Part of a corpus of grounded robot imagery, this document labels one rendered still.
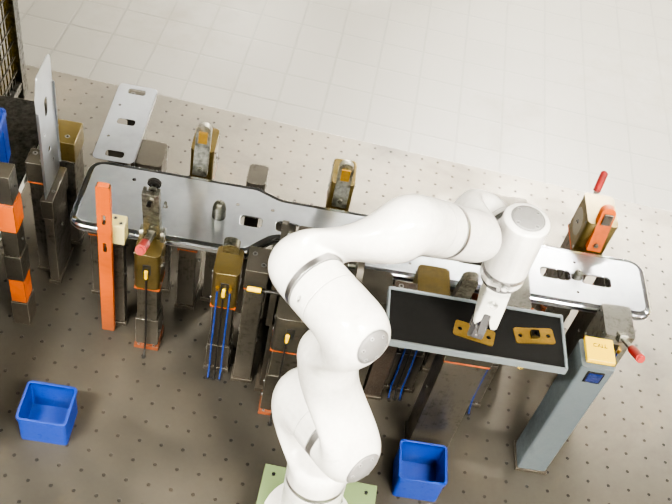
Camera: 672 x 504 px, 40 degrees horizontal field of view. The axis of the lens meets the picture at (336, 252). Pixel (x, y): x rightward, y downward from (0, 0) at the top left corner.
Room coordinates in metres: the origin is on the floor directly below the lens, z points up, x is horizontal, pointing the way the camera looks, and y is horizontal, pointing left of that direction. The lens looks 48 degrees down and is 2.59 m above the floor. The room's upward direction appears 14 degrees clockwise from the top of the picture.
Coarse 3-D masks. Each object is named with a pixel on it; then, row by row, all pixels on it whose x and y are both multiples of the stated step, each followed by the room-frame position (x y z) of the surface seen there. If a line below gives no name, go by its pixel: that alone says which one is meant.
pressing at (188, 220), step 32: (128, 192) 1.46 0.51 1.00; (192, 192) 1.51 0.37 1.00; (224, 192) 1.54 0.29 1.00; (256, 192) 1.56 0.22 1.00; (96, 224) 1.34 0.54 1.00; (128, 224) 1.36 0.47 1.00; (192, 224) 1.41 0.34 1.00; (224, 224) 1.43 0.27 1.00; (320, 224) 1.51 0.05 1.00; (544, 256) 1.58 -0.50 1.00; (576, 256) 1.61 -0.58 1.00; (608, 256) 1.64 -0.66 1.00; (544, 288) 1.48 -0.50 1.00; (576, 288) 1.50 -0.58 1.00; (608, 288) 1.53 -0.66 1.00; (640, 288) 1.56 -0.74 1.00
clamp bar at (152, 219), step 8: (152, 184) 1.31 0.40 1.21; (160, 184) 1.31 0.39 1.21; (144, 192) 1.27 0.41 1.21; (152, 192) 1.28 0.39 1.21; (160, 192) 1.29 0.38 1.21; (144, 200) 1.27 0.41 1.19; (152, 200) 1.27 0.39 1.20; (160, 200) 1.29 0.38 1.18; (144, 208) 1.28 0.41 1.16; (152, 208) 1.28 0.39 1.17; (160, 208) 1.29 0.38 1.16; (144, 216) 1.28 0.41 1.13; (152, 216) 1.28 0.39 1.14; (160, 216) 1.30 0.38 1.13; (144, 224) 1.29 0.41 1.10; (152, 224) 1.29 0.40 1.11; (160, 224) 1.30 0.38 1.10; (144, 232) 1.29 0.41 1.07; (160, 232) 1.30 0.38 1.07
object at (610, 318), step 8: (608, 304) 1.42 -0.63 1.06; (600, 312) 1.41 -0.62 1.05; (608, 312) 1.40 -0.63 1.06; (616, 312) 1.40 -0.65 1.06; (624, 312) 1.41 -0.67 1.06; (592, 320) 1.42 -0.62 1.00; (600, 320) 1.39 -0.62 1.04; (608, 320) 1.38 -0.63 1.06; (616, 320) 1.38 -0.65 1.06; (624, 320) 1.39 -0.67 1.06; (632, 320) 1.39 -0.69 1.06; (592, 328) 1.40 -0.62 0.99; (600, 328) 1.37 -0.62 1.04; (608, 328) 1.35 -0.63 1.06; (616, 328) 1.36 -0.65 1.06; (624, 328) 1.36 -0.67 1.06; (632, 328) 1.37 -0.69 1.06; (584, 336) 1.41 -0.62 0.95; (592, 336) 1.38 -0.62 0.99; (600, 336) 1.35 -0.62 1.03; (608, 336) 1.34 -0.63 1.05; (632, 336) 1.35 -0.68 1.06; (616, 344) 1.34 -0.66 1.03; (616, 352) 1.34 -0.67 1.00; (624, 352) 1.34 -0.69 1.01; (616, 360) 1.34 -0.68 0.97
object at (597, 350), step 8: (584, 344) 1.21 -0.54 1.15; (592, 344) 1.21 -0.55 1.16; (600, 344) 1.22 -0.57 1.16; (608, 344) 1.22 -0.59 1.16; (592, 352) 1.19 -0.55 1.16; (600, 352) 1.20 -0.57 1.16; (608, 352) 1.20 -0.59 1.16; (592, 360) 1.17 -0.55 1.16; (600, 360) 1.18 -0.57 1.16; (608, 360) 1.18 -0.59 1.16
